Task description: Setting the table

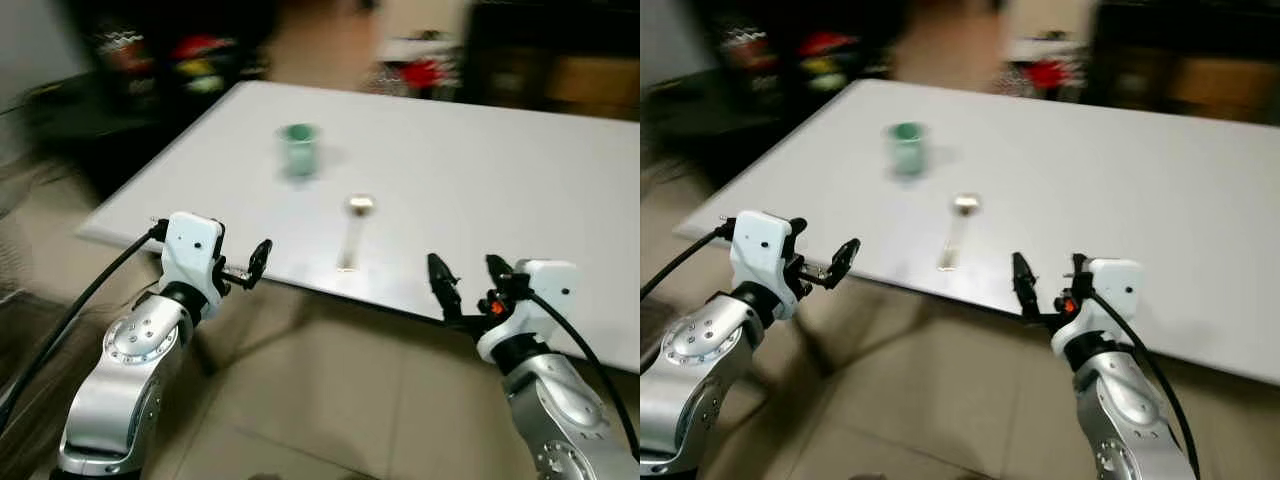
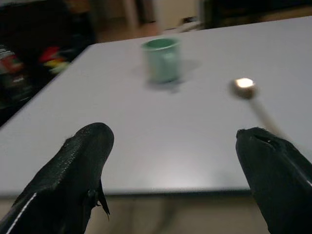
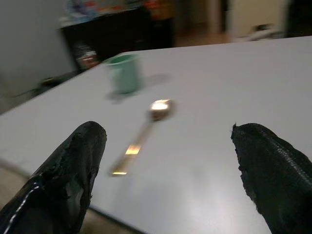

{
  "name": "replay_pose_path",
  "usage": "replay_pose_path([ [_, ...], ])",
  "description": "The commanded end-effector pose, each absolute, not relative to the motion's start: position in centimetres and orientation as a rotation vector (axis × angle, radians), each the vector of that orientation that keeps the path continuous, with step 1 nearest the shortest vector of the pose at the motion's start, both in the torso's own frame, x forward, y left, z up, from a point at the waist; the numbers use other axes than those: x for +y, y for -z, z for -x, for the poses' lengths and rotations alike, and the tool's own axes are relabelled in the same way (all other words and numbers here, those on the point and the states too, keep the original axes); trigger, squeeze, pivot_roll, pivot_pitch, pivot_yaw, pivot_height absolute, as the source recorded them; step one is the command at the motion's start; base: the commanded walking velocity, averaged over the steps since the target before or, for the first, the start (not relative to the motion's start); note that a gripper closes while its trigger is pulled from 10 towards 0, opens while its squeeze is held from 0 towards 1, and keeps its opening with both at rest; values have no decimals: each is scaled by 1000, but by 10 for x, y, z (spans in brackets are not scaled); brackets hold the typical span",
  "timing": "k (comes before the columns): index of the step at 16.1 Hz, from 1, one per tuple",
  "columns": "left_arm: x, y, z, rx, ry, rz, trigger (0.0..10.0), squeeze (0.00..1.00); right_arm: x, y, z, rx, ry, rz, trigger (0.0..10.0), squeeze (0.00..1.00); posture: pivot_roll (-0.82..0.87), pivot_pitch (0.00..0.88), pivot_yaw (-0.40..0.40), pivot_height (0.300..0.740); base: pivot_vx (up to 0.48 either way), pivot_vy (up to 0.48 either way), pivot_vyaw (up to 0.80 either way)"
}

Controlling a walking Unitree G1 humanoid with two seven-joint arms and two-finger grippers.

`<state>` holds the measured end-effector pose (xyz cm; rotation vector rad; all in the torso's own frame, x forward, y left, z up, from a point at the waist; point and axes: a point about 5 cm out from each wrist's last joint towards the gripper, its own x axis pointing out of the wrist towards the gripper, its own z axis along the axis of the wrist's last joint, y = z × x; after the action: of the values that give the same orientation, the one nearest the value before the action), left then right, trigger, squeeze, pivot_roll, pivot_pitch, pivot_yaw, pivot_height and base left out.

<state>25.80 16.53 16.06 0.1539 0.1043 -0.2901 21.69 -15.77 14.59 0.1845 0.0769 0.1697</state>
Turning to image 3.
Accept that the silver metal spoon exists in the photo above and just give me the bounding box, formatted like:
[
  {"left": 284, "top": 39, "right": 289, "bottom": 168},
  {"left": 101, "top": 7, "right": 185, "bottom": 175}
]
[{"left": 109, "top": 98, "right": 176, "bottom": 176}]

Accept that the green plastic cup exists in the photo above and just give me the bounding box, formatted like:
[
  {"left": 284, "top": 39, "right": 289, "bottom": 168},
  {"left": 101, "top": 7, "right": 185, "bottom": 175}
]
[{"left": 103, "top": 54, "right": 144, "bottom": 95}]

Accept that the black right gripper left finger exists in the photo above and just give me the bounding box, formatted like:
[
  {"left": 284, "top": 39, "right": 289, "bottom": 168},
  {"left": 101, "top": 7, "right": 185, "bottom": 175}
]
[{"left": 0, "top": 120, "right": 108, "bottom": 234}]

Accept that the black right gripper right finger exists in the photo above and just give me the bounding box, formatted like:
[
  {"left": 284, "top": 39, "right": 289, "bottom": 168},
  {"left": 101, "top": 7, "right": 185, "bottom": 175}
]
[{"left": 230, "top": 122, "right": 312, "bottom": 234}]

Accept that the dark jar with red label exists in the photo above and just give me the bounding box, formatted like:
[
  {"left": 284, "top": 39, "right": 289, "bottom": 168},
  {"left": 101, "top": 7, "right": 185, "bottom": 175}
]
[{"left": 74, "top": 43, "right": 98, "bottom": 68}]

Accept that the dark wooden cabinet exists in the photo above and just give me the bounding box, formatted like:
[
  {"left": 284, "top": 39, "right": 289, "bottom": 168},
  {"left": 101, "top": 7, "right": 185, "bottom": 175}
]
[{"left": 58, "top": 8, "right": 175, "bottom": 71}]

